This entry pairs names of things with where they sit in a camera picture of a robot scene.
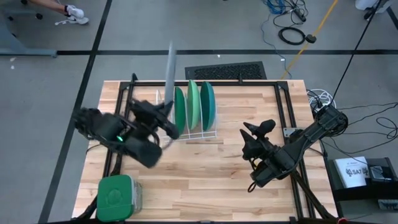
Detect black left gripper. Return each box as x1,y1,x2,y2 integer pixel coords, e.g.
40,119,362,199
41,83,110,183
129,99,180,140

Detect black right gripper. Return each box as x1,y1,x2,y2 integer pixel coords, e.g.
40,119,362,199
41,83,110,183
239,119,282,166

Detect medium green plate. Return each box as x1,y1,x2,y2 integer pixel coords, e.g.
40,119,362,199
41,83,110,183
173,86,188,136

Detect light green plate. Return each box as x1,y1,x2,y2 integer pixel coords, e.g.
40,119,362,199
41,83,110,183
185,79,201,131

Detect dark teal plate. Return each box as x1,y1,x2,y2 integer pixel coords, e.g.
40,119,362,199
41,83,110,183
200,81,216,132

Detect grey plate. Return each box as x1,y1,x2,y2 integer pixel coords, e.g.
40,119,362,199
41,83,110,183
164,40,178,108

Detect black perforated floor mat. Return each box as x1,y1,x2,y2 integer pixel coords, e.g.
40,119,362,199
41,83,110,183
185,61,268,81

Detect green lidded storage container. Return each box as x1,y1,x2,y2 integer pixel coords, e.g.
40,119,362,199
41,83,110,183
96,174,144,223

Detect black equipment case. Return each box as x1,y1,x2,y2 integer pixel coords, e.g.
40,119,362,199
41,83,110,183
326,156,398,203

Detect black power strip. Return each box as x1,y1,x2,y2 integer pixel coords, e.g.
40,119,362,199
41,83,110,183
293,6,308,23

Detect person's white shoe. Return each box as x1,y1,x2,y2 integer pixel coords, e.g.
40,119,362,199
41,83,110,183
64,4,90,26

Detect grey desk foot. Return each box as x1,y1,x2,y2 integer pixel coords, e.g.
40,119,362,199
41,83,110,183
0,18,58,58

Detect person's leg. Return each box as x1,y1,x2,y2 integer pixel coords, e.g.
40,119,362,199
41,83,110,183
29,0,68,15

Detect white object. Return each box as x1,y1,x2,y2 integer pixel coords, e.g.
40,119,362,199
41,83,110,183
354,0,393,15

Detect black office chair base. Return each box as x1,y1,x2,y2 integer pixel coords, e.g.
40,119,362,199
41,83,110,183
0,0,44,21

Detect silver metal bracket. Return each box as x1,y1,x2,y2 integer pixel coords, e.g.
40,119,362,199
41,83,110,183
283,126,300,138

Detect white wire dish rack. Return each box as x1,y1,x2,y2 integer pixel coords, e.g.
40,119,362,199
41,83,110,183
154,88,219,142

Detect black aluminium table frame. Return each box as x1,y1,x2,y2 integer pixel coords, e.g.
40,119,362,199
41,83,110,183
104,73,338,220

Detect coiled white cable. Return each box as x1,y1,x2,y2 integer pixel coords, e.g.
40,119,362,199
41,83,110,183
307,88,337,110

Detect coiled black cable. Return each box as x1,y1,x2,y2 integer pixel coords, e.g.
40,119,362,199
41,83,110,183
277,26,307,46

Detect blue cable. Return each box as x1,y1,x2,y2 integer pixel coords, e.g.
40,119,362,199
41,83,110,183
260,0,292,79

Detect loose black cables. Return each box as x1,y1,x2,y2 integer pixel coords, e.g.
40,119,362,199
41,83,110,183
320,101,398,158

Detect thick yellow cable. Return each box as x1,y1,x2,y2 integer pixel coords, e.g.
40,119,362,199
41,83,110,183
279,0,340,80

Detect black slanting cable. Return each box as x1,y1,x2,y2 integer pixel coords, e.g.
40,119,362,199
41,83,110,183
331,0,383,99

